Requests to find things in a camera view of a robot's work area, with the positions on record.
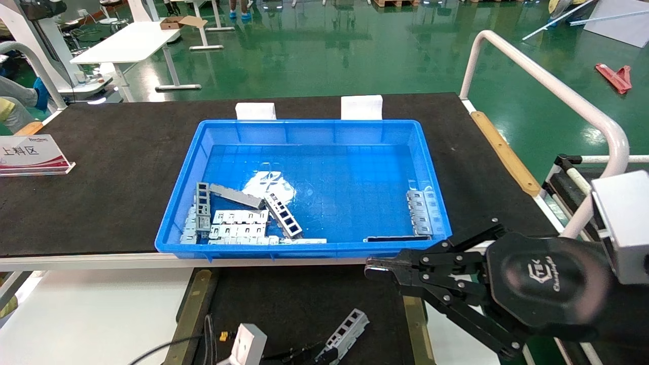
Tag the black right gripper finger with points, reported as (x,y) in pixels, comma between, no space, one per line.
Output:
(446,296)
(436,258)

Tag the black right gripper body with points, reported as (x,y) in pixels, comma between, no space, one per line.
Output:
(557,279)

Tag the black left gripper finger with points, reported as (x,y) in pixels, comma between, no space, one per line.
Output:
(324,356)

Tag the grey metal bracket square holes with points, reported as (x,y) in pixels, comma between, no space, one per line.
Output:
(203,221)
(334,340)
(282,215)

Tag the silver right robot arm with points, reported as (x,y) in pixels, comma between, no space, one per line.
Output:
(623,228)

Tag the black container with brass edges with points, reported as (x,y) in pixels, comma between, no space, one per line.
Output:
(284,304)

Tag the segmented grey metal plate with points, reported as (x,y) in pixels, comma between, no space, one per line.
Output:
(421,213)

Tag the blue plastic parts bin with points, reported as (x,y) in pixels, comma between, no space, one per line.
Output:
(345,192)

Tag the thin grey metal strip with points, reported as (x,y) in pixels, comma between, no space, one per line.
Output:
(299,241)

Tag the wooden strip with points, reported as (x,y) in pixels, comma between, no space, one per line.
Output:
(30,128)
(507,154)

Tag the flat grey metal plate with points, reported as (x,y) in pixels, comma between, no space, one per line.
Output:
(236,232)
(238,217)
(189,228)

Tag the long grey metal channel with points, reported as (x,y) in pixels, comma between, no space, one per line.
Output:
(236,195)

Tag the red floor tool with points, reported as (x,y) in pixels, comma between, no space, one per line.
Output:
(616,78)

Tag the white paper label left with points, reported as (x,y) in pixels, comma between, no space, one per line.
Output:
(256,111)

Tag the white board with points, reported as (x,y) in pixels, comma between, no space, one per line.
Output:
(623,23)

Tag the white desk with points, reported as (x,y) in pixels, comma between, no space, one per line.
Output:
(127,43)
(207,47)

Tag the open cardboard box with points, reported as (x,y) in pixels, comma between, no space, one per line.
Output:
(175,23)

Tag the acrylic sign with red print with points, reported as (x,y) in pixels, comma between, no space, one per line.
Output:
(30,152)

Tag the seated person grey trousers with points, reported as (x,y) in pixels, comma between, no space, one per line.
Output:
(40,94)

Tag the white wheeled robot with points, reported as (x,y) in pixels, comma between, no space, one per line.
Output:
(35,45)

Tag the black and white roller frame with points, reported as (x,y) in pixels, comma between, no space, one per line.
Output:
(556,175)

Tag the white metal guard rail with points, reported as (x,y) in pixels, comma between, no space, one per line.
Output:
(49,85)
(617,152)

